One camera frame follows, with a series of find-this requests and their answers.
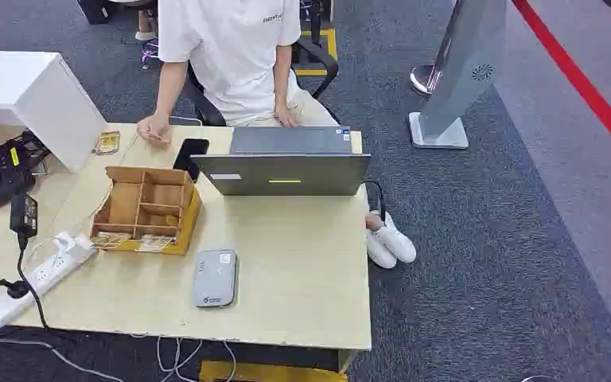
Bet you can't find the grey laptop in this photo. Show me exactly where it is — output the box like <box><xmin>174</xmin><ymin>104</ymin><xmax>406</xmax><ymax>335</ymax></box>
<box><xmin>189</xmin><ymin>126</ymin><xmax>372</xmax><ymax>197</ymax></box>

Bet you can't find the black smartphone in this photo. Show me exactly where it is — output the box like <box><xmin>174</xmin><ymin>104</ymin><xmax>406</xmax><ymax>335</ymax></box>
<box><xmin>172</xmin><ymin>138</ymin><xmax>211</xmax><ymax>182</ymax></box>

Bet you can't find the grey card reader device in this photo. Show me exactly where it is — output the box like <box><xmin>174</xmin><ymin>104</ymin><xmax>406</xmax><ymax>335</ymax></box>
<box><xmin>193</xmin><ymin>249</ymin><xmax>238</xmax><ymax>309</ymax></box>

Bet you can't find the black office chair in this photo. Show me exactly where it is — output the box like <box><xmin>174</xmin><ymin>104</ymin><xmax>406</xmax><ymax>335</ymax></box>
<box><xmin>186</xmin><ymin>35</ymin><xmax>341</xmax><ymax>127</ymax></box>

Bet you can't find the person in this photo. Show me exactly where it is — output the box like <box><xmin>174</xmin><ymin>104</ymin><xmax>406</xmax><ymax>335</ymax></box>
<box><xmin>135</xmin><ymin>0</ymin><xmax>418</xmax><ymax>271</ymax></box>

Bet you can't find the wooden card box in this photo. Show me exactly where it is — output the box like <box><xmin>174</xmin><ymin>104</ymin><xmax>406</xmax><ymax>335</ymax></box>
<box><xmin>89</xmin><ymin>166</ymin><xmax>203</xmax><ymax>257</ymax></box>

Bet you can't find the chrome stanchion base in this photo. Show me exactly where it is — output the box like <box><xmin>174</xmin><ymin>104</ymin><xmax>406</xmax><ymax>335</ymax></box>
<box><xmin>410</xmin><ymin>64</ymin><xmax>442</xmax><ymax>96</ymax></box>

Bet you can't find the grey standing kiosk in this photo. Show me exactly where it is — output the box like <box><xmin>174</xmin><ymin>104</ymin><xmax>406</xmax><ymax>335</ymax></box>
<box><xmin>408</xmin><ymin>0</ymin><xmax>508</xmax><ymax>150</ymax></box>

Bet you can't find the white cabinet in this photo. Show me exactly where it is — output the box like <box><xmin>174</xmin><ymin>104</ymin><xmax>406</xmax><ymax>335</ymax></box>
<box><xmin>0</xmin><ymin>50</ymin><xmax>109</xmax><ymax>173</ymax></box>

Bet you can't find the black power adapter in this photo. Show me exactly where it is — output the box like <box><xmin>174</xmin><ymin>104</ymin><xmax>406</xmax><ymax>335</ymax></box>
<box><xmin>10</xmin><ymin>193</ymin><xmax>39</xmax><ymax>240</ymax></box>

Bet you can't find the white power strip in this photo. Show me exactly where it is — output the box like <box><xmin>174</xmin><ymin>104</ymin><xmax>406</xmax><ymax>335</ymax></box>
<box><xmin>0</xmin><ymin>232</ymin><xmax>97</xmax><ymax>330</ymax></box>

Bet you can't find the red barrier belt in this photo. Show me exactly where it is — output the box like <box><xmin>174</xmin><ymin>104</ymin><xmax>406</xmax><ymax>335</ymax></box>
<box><xmin>511</xmin><ymin>0</ymin><xmax>611</xmax><ymax>173</ymax></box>

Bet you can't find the black plug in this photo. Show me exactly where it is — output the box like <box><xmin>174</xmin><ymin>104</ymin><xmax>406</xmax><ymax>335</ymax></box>
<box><xmin>0</xmin><ymin>278</ymin><xmax>31</xmax><ymax>300</ymax></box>

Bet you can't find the black laptop cable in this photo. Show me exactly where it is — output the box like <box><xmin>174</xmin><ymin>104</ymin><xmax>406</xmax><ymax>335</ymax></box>
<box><xmin>362</xmin><ymin>181</ymin><xmax>387</xmax><ymax>223</ymax></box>

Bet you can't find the black adapter cable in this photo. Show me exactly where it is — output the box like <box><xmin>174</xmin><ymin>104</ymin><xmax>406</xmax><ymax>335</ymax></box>
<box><xmin>16</xmin><ymin>236</ymin><xmax>50</xmax><ymax>331</ymax></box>

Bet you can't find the white cable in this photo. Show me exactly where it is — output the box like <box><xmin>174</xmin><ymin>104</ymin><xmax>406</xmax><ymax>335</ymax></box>
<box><xmin>0</xmin><ymin>324</ymin><xmax>125</xmax><ymax>382</ymax></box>

